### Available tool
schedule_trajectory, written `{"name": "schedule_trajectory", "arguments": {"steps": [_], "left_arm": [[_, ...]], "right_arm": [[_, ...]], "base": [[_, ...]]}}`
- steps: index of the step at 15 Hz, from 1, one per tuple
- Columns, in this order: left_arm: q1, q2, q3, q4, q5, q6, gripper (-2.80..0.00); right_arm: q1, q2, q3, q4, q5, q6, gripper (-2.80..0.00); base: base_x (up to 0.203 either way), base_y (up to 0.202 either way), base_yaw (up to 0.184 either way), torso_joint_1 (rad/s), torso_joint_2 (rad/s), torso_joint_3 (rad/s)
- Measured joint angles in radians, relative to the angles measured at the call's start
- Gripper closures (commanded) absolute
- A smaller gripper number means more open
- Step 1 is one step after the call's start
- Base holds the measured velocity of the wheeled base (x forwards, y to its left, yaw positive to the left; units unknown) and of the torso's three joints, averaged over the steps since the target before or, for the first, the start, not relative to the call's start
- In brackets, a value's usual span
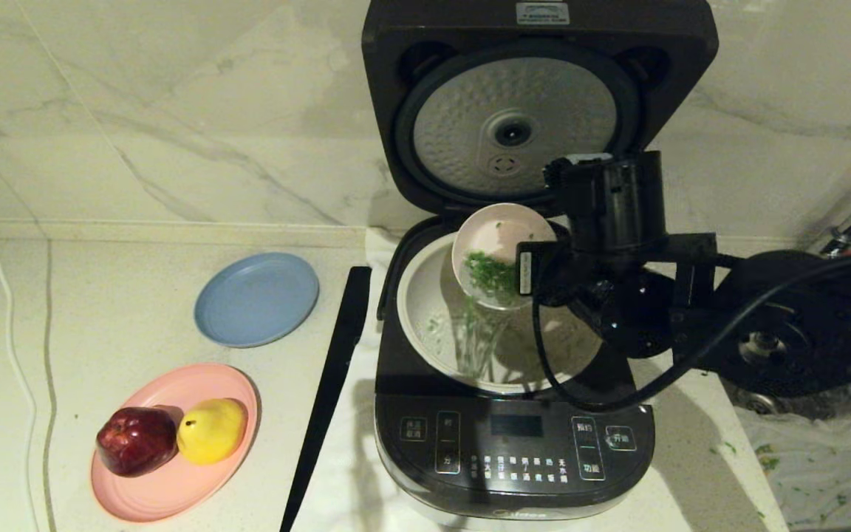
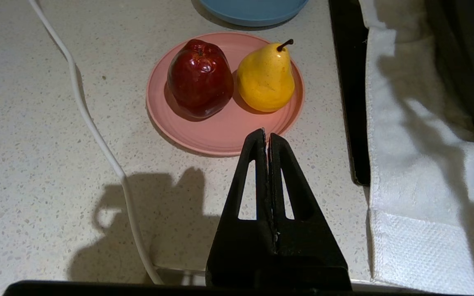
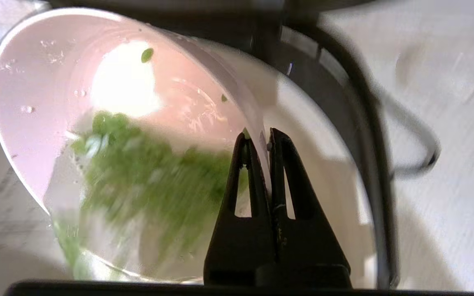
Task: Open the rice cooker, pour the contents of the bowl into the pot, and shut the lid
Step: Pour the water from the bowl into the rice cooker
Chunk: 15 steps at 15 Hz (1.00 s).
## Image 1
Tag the pink plastic bowl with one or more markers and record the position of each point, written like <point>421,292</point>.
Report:
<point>496,233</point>

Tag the white cloth with green specks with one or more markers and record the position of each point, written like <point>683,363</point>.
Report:
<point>824,473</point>

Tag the pink plastic plate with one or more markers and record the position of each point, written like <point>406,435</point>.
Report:
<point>167,491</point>

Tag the red apple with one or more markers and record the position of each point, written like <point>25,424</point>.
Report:
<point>136,442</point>

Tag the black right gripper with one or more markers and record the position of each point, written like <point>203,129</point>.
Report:
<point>617,199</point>

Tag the long black flat strip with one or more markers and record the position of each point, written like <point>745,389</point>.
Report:
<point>333,377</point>

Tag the white inner pot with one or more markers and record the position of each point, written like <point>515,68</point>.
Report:
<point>425,318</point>

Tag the blue plastic plate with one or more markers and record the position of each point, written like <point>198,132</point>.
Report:
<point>257,299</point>

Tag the chopped green onion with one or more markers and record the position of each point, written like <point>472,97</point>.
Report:
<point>492,277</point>

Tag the yellow pear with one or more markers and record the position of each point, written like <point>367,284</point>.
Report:
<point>213,432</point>

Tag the black rice cooker base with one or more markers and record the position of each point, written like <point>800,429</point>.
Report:
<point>514,451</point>

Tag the round steel sink drain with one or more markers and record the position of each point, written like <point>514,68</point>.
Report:
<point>761,403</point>

